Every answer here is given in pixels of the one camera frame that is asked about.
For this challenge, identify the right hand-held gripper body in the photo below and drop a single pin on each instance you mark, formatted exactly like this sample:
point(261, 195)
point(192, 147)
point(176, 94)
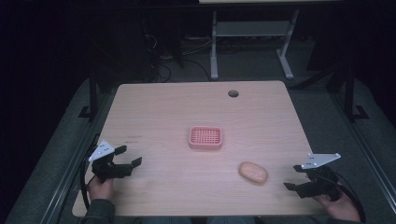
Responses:
point(323, 183)

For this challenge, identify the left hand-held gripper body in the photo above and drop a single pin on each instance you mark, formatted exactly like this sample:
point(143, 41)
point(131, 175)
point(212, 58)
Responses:
point(106, 169)

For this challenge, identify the pink soap dish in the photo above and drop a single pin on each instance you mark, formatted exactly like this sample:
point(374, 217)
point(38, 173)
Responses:
point(205, 137)

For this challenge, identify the person's left hand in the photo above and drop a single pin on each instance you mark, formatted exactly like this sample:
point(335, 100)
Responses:
point(101, 189)

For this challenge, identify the person's right hand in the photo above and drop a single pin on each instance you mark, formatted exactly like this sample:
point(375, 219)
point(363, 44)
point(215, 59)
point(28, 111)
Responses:
point(344, 208)

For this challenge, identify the grey metal stand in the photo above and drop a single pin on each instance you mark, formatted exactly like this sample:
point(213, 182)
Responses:
point(249, 28)

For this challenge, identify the aluminium floor rail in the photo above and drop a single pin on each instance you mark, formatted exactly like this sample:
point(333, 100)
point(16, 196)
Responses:
point(367, 146)
point(71, 168)

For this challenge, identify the black frame post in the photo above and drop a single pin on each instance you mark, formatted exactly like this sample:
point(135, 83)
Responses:
point(92, 96)
point(350, 93)

